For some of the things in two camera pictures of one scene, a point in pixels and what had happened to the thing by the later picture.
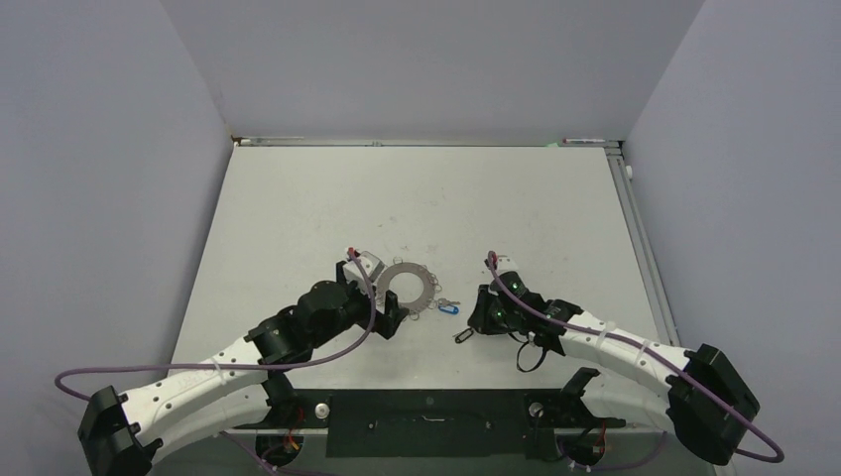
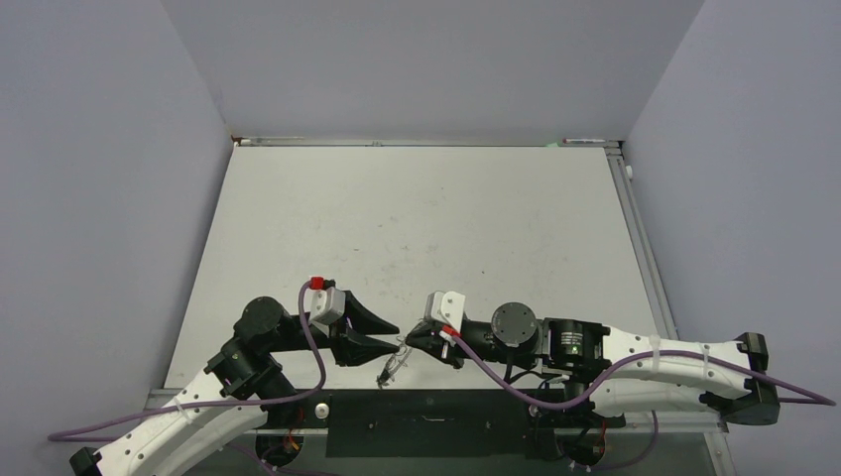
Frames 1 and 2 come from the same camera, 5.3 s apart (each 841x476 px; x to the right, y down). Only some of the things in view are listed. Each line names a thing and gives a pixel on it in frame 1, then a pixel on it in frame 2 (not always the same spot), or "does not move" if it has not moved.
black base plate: [518, 423] does not move
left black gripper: [386, 320] → [348, 338]
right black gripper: [480, 320] → [441, 346]
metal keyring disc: [428, 283] → [404, 346]
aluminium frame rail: [616, 153] does not move
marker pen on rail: [565, 141] does not move
